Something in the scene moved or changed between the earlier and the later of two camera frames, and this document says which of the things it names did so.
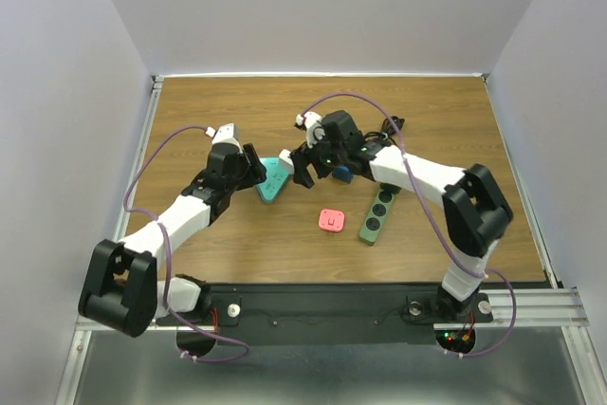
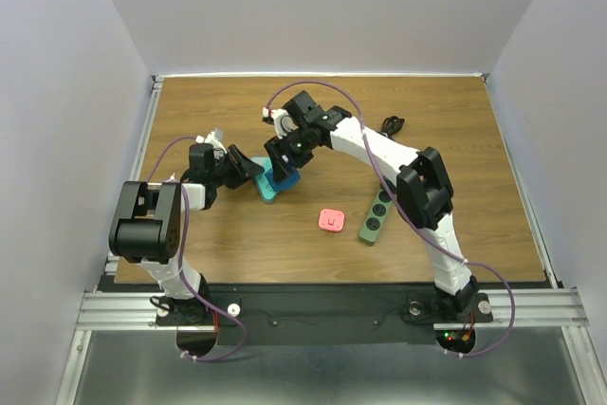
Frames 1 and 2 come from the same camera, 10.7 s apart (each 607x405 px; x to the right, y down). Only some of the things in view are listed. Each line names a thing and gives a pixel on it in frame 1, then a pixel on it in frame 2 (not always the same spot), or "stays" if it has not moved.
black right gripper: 302,159 -> 277,148
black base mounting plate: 340,313 stays
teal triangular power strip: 278,174 stays
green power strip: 369,231 stays
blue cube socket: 342,174 -> 290,181
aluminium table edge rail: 156,87 stays
